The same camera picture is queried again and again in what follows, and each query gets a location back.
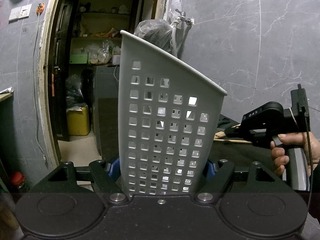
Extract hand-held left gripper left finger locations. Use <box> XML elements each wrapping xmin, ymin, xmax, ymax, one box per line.
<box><xmin>32</xmin><ymin>158</ymin><xmax>131</xmax><ymax>205</ymax></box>

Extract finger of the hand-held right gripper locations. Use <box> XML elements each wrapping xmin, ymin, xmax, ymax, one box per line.
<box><xmin>223</xmin><ymin>124</ymin><xmax>253</xmax><ymax>143</ymax></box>

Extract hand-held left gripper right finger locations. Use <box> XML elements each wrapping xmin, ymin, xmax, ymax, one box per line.
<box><xmin>191</xmin><ymin>159</ymin><xmax>293</xmax><ymax>205</ymax></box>

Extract purple-banded wooden chopstick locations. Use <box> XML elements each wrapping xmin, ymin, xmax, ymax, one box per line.
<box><xmin>220</xmin><ymin>139</ymin><xmax>252</xmax><ymax>144</ymax></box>

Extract green-handled scissors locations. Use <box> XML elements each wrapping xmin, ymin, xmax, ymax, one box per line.
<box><xmin>219</xmin><ymin>116</ymin><xmax>241</xmax><ymax>128</ymax></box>

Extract white perforated utensil basket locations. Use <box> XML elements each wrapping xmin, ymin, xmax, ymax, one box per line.
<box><xmin>117</xmin><ymin>30</ymin><xmax>228</xmax><ymax>197</ymax></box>

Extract person's right hand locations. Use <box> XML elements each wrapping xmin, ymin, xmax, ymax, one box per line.
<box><xmin>271</xmin><ymin>132</ymin><xmax>320</xmax><ymax>181</ymax></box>

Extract yellow container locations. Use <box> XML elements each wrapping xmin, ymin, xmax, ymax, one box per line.
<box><xmin>66</xmin><ymin>104</ymin><xmax>90</xmax><ymax>136</ymax></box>

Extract grey cabinet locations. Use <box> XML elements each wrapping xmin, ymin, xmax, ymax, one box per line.
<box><xmin>92</xmin><ymin>65</ymin><xmax>120</xmax><ymax>155</ymax></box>

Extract crumpled plastic bag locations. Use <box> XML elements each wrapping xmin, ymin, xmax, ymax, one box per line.
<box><xmin>65</xmin><ymin>74</ymin><xmax>84</xmax><ymax>105</ymax></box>

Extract red-lidded jar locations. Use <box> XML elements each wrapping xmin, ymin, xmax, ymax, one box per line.
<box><xmin>10</xmin><ymin>172</ymin><xmax>27</xmax><ymax>189</ymax></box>

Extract green box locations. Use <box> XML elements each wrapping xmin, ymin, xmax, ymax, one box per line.
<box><xmin>69</xmin><ymin>54</ymin><xmax>88</xmax><ymax>65</ymax></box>

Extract bags of food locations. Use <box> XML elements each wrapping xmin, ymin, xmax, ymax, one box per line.
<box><xmin>87</xmin><ymin>40</ymin><xmax>120</xmax><ymax>64</ymax></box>

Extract dark wooden door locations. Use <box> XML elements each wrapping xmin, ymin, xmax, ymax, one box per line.
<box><xmin>49</xmin><ymin>0</ymin><xmax>83</xmax><ymax>142</ymax></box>

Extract dark plastic bag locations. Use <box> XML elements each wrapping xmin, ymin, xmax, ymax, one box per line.
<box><xmin>134</xmin><ymin>19</ymin><xmax>173</xmax><ymax>53</ymax></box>

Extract wooden kitchen counter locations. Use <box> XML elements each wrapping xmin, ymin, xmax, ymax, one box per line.
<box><xmin>0</xmin><ymin>87</ymin><xmax>14</xmax><ymax>102</ymax></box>

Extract clear plastic bag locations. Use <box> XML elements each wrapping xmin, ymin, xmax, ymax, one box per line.
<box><xmin>171</xmin><ymin>0</ymin><xmax>182</xmax><ymax>18</ymax></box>

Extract storage shelf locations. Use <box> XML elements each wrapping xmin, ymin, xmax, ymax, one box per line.
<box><xmin>70</xmin><ymin>0</ymin><xmax>140</xmax><ymax>65</ymax></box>

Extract white cord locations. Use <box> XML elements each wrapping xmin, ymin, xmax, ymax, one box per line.
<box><xmin>32</xmin><ymin>12</ymin><xmax>49</xmax><ymax>167</ymax></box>

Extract thin black cable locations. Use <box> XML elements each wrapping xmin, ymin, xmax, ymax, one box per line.
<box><xmin>301</xmin><ymin>106</ymin><xmax>313</xmax><ymax>207</ymax></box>

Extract white hose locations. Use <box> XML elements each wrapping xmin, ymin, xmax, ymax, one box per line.
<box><xmin>171</xmin><ymin>25</ymin><xmax>190</xmax><ymax>58</ymax></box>

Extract metal wall faucet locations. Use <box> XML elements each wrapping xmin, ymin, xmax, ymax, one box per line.
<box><xmin>174</xmin><ymin>9</ymin><xmax>193</xmax><ymax>27</ymax></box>

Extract white door frame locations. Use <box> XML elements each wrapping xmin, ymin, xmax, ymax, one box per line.
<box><xmin>37</xmin><ymin>0</ymin><xmax>173</xmax><ymax>165</ymax></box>

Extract white wall switch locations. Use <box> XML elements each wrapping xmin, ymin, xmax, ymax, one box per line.
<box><xmin>9</xmin><ymin>4</ymin><xmax>32</xmax><ymax>22</ymax></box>

